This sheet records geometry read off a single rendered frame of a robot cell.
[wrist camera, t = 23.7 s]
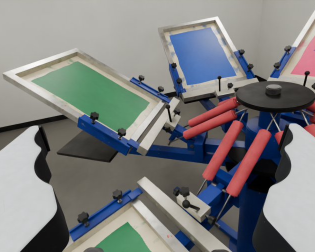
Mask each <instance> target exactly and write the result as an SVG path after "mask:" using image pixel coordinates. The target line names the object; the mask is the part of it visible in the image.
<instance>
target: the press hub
mask: <svg viewBox="0 0 315 252"><path fill-rule="evenodd" d="M236 100H237V101H238V102H239V103H240V104H242V105H243V106H245V107H247V108H250V109H253V110H256V111H259V116H256V117H253V118H251V119H249V120H248V121H247V123H246V131H245V133H244V132H243V131H242V130H241V131H240V133H239V135H238V136H237V138H236V141H244V142H245V143H244V145H245V148H239V147H231V149H230V150H229V152H228V154H227V156H228V158H229V159H230V160H231V161H232V162H225V168H226V170H227V172H229V171H230V170H231V169H232V168H233V167H235V166H236V165H237V164H238V163H239V162H240V161H241V160H243V158H244V157H245V155H246V153H247V151H248V149H249V148H250V146H251V144H252V142H253V141H254V139H255V137H256V135H257V134H258V132H259V130H261V129H264V130H266V129H267V127H268V125H269V124H270V122H271V120H272V117H271V114H270V113H272V114H273V116H274V115H275V113H277V115H276V117H275V120H276V122H277V124H278V126H279V128H280V131H284V129H285V126H286V124H290V123H289V122H287V121H286V120H284V119H282V118H281V113H289V112H296V111H300V110H303V109H306V108H308V107H310V106H311V105H312V104H313V103H314V102H315V93H314V92H313V91H312V90H311V89H310V88H308V87H306V86H303V85H301V84H297V83H293V82H286V81H260V82H254V83H250V84H247V85H244V86H242V87H241V88H239V89H238V90H237V92H236ZM268 131H269V132H270V133H271V137H270V139H269V141H268V143H267V145H266V146H265V148H264V150H263V152H262V153H261V155H260V158H261V159H260V160H259V161H258V162H257V163H256V164H255V166H254V168H253V170H252V171H251V173H253V174H256V175H258V176H257V177H256V178H255V179H254V180H253V181H252V182H251V183H250V184H249V185H248V189H249V190H248V191H247V192H246V193H245V202H244V203H243V204H242V205H241V206H240V207H239V220H238V232H237V243H236V242H235V241H234V240H232V239H231V238H230V240H229V244H228V249H229V250H231V251H232V252H257V251H256V250H255V248H254V246H253V242H252V238H253V233H254V230H255V227H256V225H257V222H258V219H259V216H260V213H261V210H262V207H263V205H264V202H265V199H266V196H267V194H268V191H269V188H270V187H271V186H272V185H274V184H275V182H274V181H273V180H272V179H271V178H270V177H273V178H275V173H276V171H277V168H278V165H277V164H276V163H275V162H274V161H273V160H272V159H276V158H280V157H282V155H281V154H280V151H279V150H278V147H279V144H278V142H277V140H276V138H275V135H276V133H278V132H279V131H278V129H277V127H276V125H275V123H274V121H273V122H272V124H271V126H270V127H269V129H268Z"/></svg>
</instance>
